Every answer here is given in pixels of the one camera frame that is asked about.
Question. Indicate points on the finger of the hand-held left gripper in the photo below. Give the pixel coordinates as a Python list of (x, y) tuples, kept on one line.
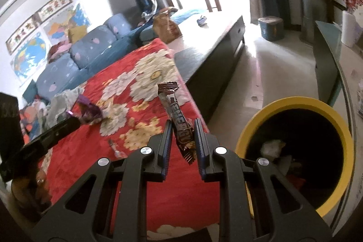
[(56, 132)]

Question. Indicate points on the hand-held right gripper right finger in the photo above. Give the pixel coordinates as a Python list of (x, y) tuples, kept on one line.
[(199, 154)]

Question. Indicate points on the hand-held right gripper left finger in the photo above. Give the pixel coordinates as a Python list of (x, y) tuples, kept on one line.
[(167, 150)]

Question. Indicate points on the brown snack bar wrapper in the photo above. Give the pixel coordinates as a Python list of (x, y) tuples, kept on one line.
[(177, 117)]

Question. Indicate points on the purple snack wrapper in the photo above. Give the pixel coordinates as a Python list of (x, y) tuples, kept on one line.
[(89, 113)]

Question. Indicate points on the white plastic bag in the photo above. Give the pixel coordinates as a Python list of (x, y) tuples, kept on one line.
[(272, 148)]

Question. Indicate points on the yellow trash bin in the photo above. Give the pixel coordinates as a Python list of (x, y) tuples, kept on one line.
[(297, 104)]

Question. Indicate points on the person's left hand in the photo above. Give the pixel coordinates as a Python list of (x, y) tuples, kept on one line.
[(28, 189)]

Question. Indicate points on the floral patterned cushion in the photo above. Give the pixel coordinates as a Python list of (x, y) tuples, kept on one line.
[(31, 117)]

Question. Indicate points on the light green crumpled cloth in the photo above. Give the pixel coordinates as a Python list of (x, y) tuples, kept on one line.
[(61, 106)]

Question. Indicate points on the red floral blanket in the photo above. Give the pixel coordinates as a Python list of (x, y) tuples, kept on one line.
[(93, 162)]

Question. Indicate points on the small silver brown wrapper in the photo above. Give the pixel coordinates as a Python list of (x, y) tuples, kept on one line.
[(116, 150)]

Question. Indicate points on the blue world map poster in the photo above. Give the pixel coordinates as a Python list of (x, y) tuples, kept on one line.
[(28, 57)]

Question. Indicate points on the pink plush cushion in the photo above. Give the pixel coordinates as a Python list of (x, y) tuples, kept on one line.
[(59, 52)]

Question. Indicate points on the white crumpled wrapper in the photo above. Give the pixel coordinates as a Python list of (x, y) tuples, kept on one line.
[(289, 164)]

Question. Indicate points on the blue sofa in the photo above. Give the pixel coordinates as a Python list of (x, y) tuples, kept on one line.
[(93, 49)]

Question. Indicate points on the dark coffee table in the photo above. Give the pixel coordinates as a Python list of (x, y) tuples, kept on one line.
[(215, 60)]

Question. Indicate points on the red crumpled wrapper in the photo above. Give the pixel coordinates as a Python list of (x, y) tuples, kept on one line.
[(296, 181)]

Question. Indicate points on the yellow cushion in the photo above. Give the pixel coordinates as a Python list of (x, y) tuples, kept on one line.
[(77, 33)]

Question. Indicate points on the brown paper bag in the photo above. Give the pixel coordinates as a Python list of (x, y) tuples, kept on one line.
[(166, 28)]

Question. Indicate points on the small dark blue object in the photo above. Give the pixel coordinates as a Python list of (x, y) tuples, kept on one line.
[(202, 21)]

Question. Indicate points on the blue storage box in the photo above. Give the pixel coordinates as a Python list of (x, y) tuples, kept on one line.
[(270, 29)]

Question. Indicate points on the glass television stand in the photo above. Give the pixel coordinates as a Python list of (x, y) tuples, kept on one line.
[(326, 60)]

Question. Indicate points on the long framed wall picture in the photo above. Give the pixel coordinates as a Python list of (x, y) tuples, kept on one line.
[(21, 35)]

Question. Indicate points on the colourful wall map poster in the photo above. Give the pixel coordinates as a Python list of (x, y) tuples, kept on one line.
[(68, 21)]

